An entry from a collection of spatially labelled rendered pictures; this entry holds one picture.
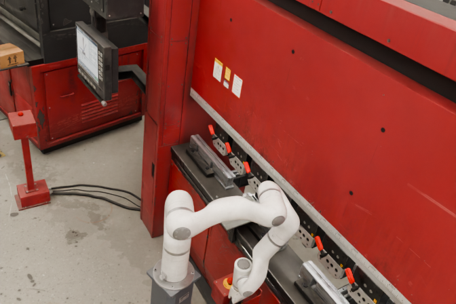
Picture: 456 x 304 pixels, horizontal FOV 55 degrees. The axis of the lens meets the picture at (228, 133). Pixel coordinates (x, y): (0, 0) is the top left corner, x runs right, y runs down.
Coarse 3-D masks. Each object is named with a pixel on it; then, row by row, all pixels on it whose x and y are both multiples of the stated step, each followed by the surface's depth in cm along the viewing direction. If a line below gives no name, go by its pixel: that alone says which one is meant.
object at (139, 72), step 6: (120, 66) 324; (126, 66) 325; (132, 66) 327; (138, 66) 328; (120, 72) 317; (126, 72) 330; (132, 72) 323; (138, 72) 321; (144, 72) 322; (120, 78) 322; (126, 78) 323; (132, 78) 325; (138, 78) 313; (144, 78) 314; (138, 84) 318; (144, 84) 306; (144, 90) 311
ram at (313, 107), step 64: (256, 0) 213; (256, 64) 220; (320, 64) 182; (384, 64) 164; (256, 128) 231; (320, 128) 189; (384, 128) 160; (448, 128) 139; (320, 192) 197; (384, 192) 166; (448, 192) 143; (384, 256) 172; (448, 256) 148
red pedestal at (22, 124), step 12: (12, 120) 319; (24, 120) 321; (12, 132) 320; (24, 132) 320; (36, 132) 324; (24, 144) 333; (24, 156) 338; (24, 168) 349; (36, 180) 368; (24, 192) 355; (36, 192) 356; (48, 192) 360; (24, 204) 354; (36, 204) 360
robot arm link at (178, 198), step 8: (176, 192) 185; (184, 192) 186; (168, 200) 183; (176, 200) 180; (184, 200) 181; (192, 200) 186; (168, 208) 179; (192, 208) 181; (168, 240) 185; (176, 240) 184; (184, 240) 185; (168, 248) 185; (176, 248) 184; (184, 248) 185
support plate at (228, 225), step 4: (248, 196) 254; (252, 200) 251; (236, 220) 236; (240, 220) 236; (244, 220) 237; (224, 224) 232; (228, 224) 232; (232, 224) 233; (236, 224) 233; (240, 224) 234; (244, 224) 235; (228, 228) 230; (232, 228) 231
